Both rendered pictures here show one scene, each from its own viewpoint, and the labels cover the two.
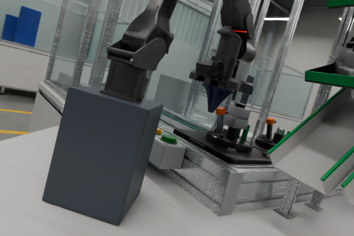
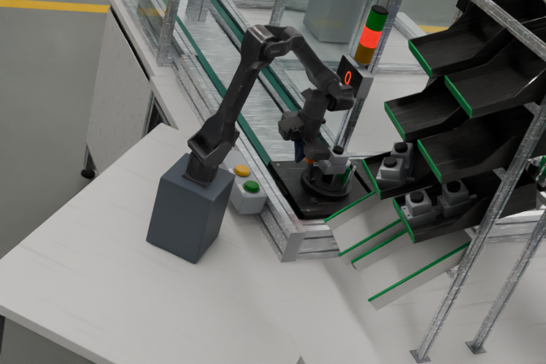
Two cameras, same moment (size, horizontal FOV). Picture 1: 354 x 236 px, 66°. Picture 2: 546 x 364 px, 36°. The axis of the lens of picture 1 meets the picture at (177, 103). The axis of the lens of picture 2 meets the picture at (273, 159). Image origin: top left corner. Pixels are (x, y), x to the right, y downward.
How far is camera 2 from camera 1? 1.59 m
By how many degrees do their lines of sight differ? 27
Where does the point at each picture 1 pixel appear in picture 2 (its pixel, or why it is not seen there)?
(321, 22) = not seen: outside the picture
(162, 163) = (241, 210)
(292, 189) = not seen: hidden behind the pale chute
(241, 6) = (321, 77)
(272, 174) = not seen: hidden behind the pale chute
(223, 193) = (284, 246)
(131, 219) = (205, 260)
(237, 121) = (330, 169)
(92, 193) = (177, 242)
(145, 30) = (214, 136)
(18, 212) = (133, 249)
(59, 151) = (156, 214)
